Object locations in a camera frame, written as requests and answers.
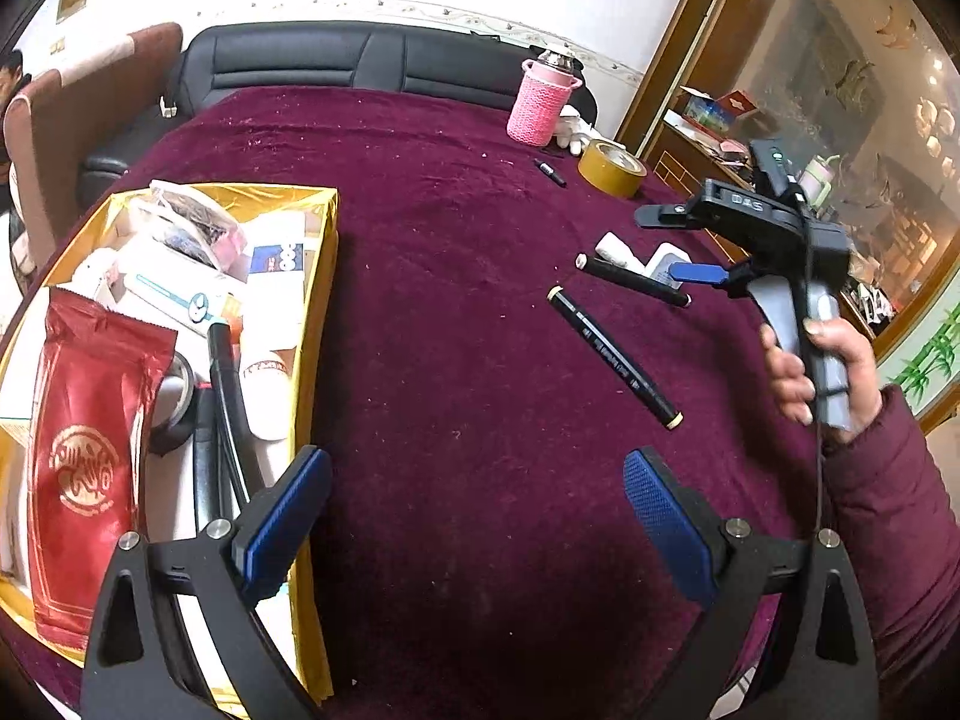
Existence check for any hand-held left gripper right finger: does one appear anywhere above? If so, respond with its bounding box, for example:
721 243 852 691
622 448 880 720

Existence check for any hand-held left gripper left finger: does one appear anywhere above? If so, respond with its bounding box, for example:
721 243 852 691
79 446 335 720

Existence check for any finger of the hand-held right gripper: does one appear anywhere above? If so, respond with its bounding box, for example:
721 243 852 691
666 261 751 293
635 202 695 230

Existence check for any white charger adapter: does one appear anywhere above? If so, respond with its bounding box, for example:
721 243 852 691
646 242 687 290

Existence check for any white plastic bottle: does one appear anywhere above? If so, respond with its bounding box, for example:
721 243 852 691
595 232 650 271

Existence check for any black marker pale pink cap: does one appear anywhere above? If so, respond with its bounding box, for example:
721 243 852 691
574 253 692 308

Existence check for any black marker yellow cap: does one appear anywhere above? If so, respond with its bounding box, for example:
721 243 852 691
546 285 685 432

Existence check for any black cable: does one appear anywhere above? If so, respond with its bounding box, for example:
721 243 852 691
814 420 830 533
208 320 265 511

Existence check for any black tape roll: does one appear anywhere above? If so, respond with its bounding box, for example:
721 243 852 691
148 351 202 457

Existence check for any red foil tea packet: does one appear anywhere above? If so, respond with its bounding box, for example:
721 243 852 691
30 286 179 652

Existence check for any gold cardboard box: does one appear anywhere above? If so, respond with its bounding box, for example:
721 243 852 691
0 181 342 717

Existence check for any person's right forearm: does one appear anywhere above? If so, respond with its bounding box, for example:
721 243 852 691
821 382 960 706

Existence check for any person's right hand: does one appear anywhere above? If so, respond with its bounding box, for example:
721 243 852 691
759 317 884 445

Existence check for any yellow tape roll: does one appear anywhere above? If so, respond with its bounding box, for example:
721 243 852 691
577 139 648 200

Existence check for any white and green tumbler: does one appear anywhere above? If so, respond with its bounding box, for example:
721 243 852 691
799 154 841 203

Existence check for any blue and green carton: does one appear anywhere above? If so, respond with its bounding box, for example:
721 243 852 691
682 94 736 132

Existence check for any white jar with brown band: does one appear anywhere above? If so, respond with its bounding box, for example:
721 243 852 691
238 292 307 442

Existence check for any thermos with pink knitted sleeve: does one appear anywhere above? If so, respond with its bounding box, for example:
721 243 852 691
506 47 584 147

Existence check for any bamboo picture panel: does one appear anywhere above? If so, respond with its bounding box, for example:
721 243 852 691
877 300 960 421

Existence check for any maroon velvet tablecloth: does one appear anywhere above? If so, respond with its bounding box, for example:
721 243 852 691
0 82 848 720

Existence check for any long white box teal print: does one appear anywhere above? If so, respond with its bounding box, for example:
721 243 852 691
120 255 241 338

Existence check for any white carton with blue print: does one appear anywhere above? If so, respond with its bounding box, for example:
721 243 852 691
244 214 308 293

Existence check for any clear plastic bag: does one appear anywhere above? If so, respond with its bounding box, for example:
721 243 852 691
127 180 248 278

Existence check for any black leather sofa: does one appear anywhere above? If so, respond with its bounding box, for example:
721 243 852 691
81 21 601 188

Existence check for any brown upholstered chair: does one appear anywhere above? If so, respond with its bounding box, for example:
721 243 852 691
4 22 185 271

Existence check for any wooden door frame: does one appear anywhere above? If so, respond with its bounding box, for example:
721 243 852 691
615 0 773 158

